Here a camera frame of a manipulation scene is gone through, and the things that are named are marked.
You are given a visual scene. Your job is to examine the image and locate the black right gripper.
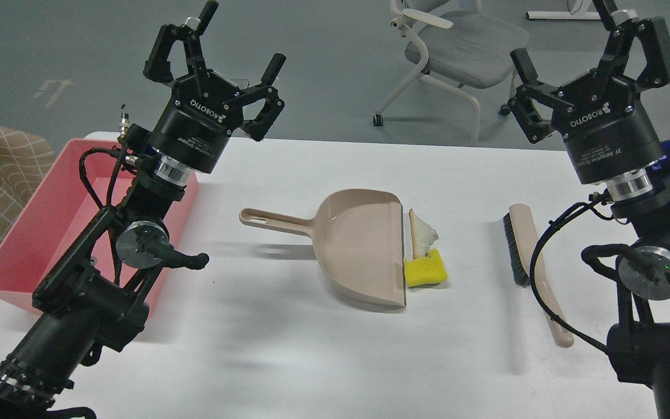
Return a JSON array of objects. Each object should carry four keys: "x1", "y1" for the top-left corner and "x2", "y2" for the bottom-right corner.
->
[{"x1": 508, "y1": 0, "x2": 670, "y2": 186}]

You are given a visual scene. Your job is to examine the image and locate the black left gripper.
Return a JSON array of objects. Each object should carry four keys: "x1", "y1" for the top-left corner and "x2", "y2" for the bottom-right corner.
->
[{"x1": 143, "y1": 1, "x2": 287, "y2": 174}]

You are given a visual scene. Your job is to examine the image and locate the beige hand brush black bristles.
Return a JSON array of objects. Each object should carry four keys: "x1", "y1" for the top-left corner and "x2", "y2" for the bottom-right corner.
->
[{"x1": 502, "y1": 203, "x2": 565, "y2": 320}]

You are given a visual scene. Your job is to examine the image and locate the beige plastic dustpan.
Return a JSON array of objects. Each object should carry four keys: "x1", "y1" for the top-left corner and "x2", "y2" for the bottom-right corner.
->
[{"x1": 239, "y1": 189, "x2": 407, "y2": 308}]

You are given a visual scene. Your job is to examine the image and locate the toast bread slice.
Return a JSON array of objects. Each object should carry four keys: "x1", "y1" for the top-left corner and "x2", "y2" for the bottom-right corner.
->
[{"x1": 408, "y1": 209, "x2": 439, "y2": 259}]

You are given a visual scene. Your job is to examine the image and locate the yellow sponge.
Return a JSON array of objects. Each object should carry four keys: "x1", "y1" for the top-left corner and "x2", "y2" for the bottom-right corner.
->
[{"x1": 404, "y1": 248, "x2": 448, "y2": 288}]

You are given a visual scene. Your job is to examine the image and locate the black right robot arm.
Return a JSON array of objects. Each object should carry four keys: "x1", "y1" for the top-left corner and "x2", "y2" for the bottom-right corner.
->
[{"x1": 503, "y1": 1, "x2": 670, "y2": 418}]

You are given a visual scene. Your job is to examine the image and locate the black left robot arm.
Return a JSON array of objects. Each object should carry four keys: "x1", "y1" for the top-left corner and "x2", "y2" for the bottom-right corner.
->
[{"x1": 0, "y1": 1, "x2": 286, "y2": 418}]

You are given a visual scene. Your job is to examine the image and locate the pink plastic bin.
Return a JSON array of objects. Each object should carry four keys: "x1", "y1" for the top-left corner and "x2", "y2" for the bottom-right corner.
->
[{"x1": 0, "y1": 139, "x2": 198, "y2": 314}]

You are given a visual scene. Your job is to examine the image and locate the white desk base foot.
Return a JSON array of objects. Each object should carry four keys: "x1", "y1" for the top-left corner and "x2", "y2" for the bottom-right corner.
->
[{"x1": 525, "y1": 1, "x2": 600, "y2": 21}]

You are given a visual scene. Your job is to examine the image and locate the grey office chair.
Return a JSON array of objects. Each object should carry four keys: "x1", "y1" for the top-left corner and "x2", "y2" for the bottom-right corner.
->
[{"x1": 372, "y1": 1, "x2": 529, "y2": 145}]

